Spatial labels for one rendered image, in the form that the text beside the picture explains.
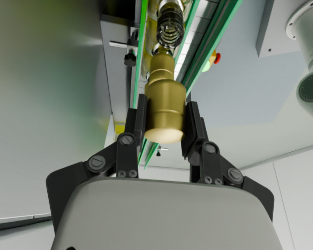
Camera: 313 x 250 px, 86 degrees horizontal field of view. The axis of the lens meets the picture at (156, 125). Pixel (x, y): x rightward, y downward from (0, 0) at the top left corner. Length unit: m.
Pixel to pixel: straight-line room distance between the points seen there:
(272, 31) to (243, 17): 0.10
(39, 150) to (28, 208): 0.06
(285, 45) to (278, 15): 0.13
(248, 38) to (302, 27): 0.17
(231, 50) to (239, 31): 0.08
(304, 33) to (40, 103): 0.60
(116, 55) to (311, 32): 0.53
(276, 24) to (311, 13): 0.08
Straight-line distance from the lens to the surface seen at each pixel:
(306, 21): 0.64
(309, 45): 0.60
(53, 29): 0.22
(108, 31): 0.54
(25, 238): 0.26
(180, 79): 0.64
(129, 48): 0.44
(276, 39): 0.71
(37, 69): 0.19
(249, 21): 0.70
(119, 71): 0.64
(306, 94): 0.46
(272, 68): 0.89
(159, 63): 0.23
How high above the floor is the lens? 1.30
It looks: 26 degrees down
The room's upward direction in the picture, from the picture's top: 176 degrees counter-clockwise
